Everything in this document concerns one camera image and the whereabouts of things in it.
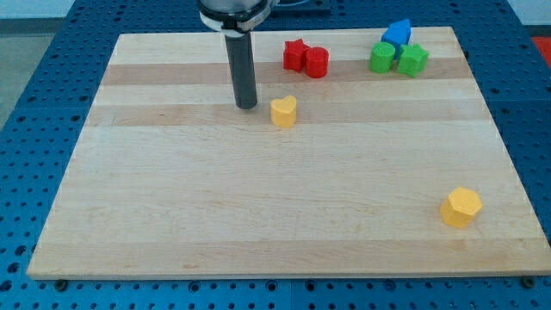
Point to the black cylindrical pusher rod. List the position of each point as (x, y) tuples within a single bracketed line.
[(241, 63)]

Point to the yellow heart block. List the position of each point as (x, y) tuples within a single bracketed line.
[(283, 111)]

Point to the yellow hexagon block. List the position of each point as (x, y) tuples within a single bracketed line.
[(460, 207)]

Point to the red star block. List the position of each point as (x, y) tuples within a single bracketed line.
[(294, 55)]

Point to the red cylinder block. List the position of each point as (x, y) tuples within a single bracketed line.
[(317, 59)]

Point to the green cylinder block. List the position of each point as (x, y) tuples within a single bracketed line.
[(381, 57)]

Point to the blue pentagon block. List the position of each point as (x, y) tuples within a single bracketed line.
[(398, 34)]

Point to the wooden board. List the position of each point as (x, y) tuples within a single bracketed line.
[(170, 180)]

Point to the green star block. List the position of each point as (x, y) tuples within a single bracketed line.
[(412, 60)]

